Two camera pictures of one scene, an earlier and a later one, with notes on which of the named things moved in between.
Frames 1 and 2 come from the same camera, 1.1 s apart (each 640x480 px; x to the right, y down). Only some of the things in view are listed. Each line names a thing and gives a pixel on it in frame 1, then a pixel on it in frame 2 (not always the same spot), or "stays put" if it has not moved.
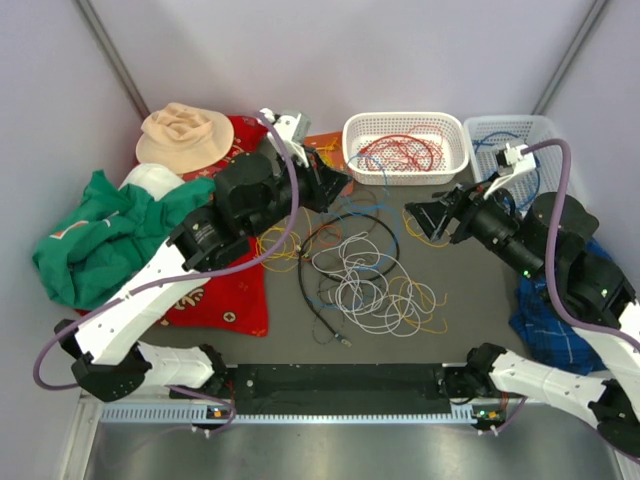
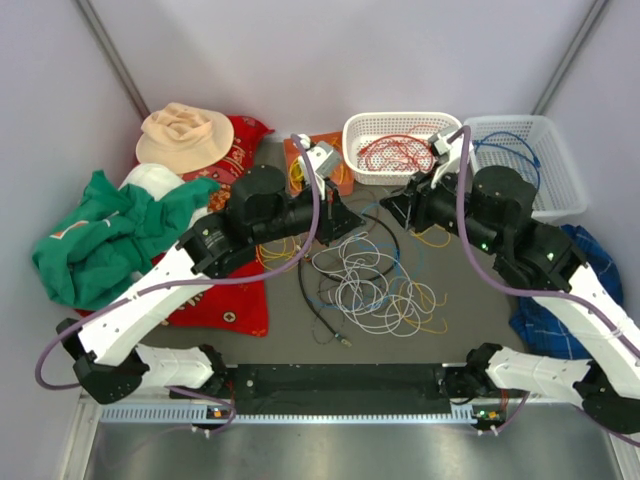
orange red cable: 419,150 stays put
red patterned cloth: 233,299 stays put
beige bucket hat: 183,138 stays put
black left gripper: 324,182 → 335,218
